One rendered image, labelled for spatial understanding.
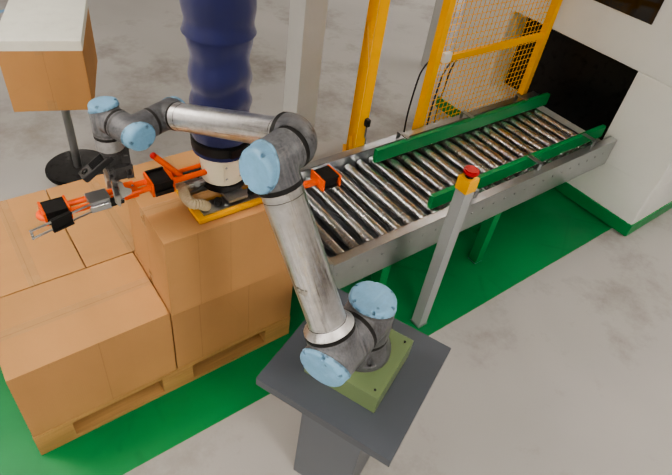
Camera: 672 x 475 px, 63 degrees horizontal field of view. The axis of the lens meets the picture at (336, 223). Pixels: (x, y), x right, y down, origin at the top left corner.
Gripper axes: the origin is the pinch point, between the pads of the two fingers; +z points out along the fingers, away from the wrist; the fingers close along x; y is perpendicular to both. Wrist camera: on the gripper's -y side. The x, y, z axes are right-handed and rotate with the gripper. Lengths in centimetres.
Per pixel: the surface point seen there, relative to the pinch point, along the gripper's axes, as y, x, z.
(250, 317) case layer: 47, -14, 79
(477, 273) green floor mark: 193, -34, 107
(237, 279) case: 39, -17, 46
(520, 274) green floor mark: 217, -48, 107
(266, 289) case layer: 55, -14, 64
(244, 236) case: 42, -17, 23
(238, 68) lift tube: 43, -9, -44
